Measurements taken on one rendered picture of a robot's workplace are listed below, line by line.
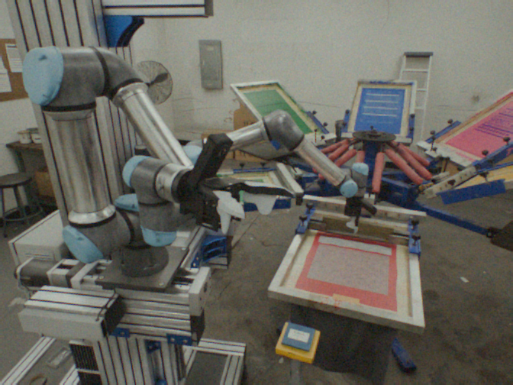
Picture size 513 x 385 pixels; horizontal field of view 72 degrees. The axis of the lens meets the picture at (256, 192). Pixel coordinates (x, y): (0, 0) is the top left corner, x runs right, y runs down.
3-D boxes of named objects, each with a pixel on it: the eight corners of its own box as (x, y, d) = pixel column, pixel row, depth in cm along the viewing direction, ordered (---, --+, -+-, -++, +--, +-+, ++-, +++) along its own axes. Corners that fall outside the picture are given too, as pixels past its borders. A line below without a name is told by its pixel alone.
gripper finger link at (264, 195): (288, 213, 68) (241, 210, 67) (291, 184, 66) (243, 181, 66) (290, 219, 65) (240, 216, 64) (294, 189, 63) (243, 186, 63)
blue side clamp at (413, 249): (418, 263, 167) (421, 251, 164) (407, 262, 168) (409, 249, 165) (415, 234, 192) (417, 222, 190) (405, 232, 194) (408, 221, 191)
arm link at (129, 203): (169, 233, 111) (164, 194, 105) (133, 253, 101) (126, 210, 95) (144, 223, 117) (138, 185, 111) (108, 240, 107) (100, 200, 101)
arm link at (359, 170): (349, 162, 173) (366, 162, 173) (346, 182, 177) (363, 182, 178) (353, 167, 166) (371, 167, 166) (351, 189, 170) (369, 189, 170)
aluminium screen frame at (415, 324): (422, 334, 125) (424, 327, 123) (267, 296, 143) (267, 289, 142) (414, 231, 193) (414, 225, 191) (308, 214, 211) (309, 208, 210)
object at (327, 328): (385, 392, 152) (401, 315, 135) (285, 361, 166) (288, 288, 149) (385, 386, 154) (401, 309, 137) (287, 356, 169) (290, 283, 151)
